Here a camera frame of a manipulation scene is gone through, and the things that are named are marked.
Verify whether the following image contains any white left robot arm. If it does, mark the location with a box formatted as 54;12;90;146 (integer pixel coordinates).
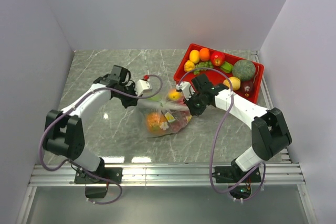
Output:
39;66;151;183

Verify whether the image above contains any green fake cantaloupe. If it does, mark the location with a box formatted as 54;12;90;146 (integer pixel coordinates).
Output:
232;60;256;81

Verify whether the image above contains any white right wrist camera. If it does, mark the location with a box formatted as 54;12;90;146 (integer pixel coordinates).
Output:
176;81;195;100

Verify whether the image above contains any green fake grape bunch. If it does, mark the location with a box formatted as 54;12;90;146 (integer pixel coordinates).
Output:
193;61;214;75

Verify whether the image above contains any red plastic tray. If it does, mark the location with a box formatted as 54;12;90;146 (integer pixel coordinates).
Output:
174;44;264;103

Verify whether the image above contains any yellow fake lemon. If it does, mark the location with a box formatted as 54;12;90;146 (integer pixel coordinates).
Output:
189;49;200;64

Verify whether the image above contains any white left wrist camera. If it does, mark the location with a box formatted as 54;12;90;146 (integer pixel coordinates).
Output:
134;75;152;97

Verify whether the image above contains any orange fake pineapple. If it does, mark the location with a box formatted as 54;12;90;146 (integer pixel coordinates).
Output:
145;112;166;134

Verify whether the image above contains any yellow orange fake mango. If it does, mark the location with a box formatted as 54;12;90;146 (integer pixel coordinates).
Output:
167;89;183;101

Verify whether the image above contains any dark red fake plum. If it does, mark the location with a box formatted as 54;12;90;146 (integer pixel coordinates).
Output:
240;80;255;98

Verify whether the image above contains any orange fake orange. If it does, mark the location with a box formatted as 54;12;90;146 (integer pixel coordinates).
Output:
199;47;211;62

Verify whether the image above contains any red fake pomegranate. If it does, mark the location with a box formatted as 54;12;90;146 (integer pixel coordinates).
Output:
210;51;225;67

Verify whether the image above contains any aluminium mounting rail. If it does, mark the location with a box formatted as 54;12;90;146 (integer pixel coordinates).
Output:
28;163;306;187

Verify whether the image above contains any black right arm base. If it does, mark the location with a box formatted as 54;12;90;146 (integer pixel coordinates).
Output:
212;166;261;184

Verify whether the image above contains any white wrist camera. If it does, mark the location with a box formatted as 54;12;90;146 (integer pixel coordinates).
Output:
176;81;195;100
134;75;152;97

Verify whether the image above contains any clear plastic bag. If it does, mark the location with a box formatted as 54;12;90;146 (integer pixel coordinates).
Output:
136;91;189;138

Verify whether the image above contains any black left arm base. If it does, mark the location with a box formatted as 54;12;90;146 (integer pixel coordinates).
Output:
74;167;123;205

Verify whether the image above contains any green fake starfruit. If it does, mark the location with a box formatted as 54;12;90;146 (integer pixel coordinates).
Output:
220;61;233;73

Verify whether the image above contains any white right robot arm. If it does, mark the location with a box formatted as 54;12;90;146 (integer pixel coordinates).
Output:
176;74;292;182

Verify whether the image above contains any pale yellow fake pear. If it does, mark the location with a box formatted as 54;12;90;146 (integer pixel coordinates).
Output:
223;77;241;91

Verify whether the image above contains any bumpy yellow fake citron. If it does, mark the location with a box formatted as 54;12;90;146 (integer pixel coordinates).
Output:
184;60;195;72

